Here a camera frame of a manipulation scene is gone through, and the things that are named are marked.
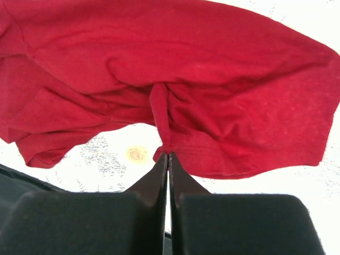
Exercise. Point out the floral patterned table mat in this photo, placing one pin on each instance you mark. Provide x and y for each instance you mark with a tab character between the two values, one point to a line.
113	160

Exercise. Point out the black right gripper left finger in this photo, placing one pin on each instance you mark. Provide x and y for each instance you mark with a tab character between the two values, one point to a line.
128	222

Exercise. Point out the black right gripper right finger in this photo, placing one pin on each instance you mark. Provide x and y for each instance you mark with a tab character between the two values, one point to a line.
206	223

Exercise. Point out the dark red t-shirt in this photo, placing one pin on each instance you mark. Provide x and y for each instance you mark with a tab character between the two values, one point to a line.
231	92

